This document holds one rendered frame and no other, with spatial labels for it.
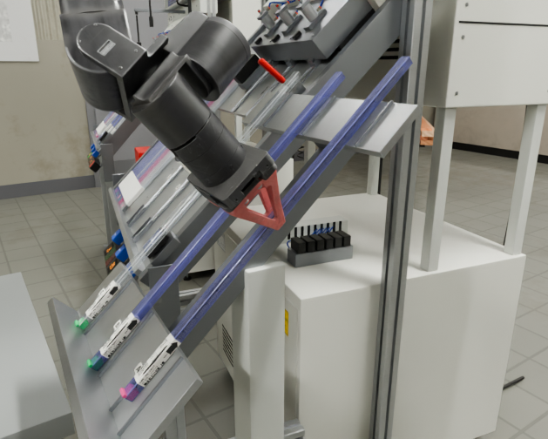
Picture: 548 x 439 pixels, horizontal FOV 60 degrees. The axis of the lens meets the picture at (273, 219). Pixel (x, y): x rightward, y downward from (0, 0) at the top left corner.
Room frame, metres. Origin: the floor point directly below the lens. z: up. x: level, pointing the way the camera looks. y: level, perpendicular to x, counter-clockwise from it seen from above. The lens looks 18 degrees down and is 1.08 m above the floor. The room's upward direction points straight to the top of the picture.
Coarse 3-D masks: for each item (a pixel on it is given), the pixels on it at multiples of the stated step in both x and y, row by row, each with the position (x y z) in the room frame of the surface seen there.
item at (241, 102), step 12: (300, 60) 1.10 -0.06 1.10; (324, 60) 0.99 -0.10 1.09; (264, 72) 1.23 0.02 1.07; (288, 72) 1.09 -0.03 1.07; (300, 72) 1.04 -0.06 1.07; (312, 72) 0.99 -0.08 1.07; (252, 84) 1.22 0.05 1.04; (264, 84) 1.15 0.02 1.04; (276, 84) 1.08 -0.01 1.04; (240, 96) 1.22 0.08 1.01; (252, 96) 1.15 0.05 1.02; (228, 108) 1.21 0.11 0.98; (240, 108) 1.14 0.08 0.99; (252, 108) 1.08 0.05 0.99
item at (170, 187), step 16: (160, 176) 1.19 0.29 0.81; (176, 176) 1.10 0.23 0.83; (144, 192) 1.18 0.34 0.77; (160, 192) 1.09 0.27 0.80; (176, 192) 1.01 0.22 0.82; (128, 208) 1.18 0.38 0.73; (144, 208) 1.07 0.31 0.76; (160, 208) 1.00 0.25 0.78; (192, 208) 0.88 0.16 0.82; (128, 224) 1.06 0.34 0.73; (144, 224) 0.98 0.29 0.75; (160, 224) 0.93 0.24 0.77; (176, 224) 0.88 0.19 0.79; (144, 240) 0.93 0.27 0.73
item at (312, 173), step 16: (400, 64) 0.59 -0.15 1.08; (384, 80) 0.59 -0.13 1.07; (368, 96) 0.58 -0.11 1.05; (384, 96) 0.58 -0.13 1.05; (368, 112) 0.57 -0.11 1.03; (352, 128) 0.56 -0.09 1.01; (336, 144) 0.55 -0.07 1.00; (320, 160) 0.54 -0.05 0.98; (304, 176) 0.54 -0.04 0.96; (288, 192) 0.53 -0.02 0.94; (304, 192) 0.53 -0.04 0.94; (288, 208) 0.52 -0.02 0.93; (256, 240) 0.50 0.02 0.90; (240, 256) 0.49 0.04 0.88; (224, 272) 0.48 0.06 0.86; (208, 288) 0.48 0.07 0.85; (224, 288) 0.48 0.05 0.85; (208, 304) 0.47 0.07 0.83; (192, 320) 0.46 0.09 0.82; (176, 336) 0.45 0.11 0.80; (128, 384) 0.43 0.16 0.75; (128, 400) 0.42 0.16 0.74
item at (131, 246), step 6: (114, 192) 1.34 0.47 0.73; (114, 198) 1.27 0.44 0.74; (114, 204) 1.22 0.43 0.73; (120, 210) 1.17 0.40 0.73; (120, 216) 1.10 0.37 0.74; (120, 222) 1.06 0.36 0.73; (120, 228) 1.02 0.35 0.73; (126, 228) 1.02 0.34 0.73; (126, 234) 0.96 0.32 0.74; (126, 240) 0.93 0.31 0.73; (126, 246) 0.91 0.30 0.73; (132, 246) 0.91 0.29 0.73; (132, 252) 0.86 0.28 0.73; (138, 270) 0.78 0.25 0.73
